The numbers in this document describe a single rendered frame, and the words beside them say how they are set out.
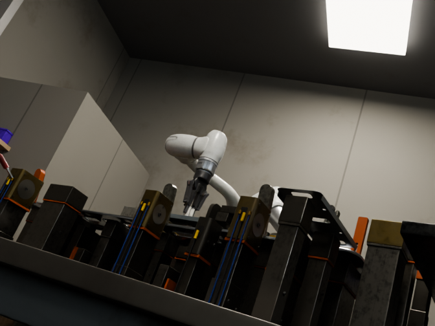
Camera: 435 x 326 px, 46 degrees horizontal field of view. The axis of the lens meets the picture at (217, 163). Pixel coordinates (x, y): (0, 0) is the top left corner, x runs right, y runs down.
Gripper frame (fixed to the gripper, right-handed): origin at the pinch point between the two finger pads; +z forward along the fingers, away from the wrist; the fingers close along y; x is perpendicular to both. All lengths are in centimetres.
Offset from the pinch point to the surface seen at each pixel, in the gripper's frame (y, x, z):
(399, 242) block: 36, 108, 19
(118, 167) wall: -81, -191, -75
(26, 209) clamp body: 54, -23, 26
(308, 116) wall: -182, -97, -187
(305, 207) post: 61, 99, 24
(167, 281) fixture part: 35, 42, 37
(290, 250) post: 60, 99, 33
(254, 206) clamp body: 49, 76, 18
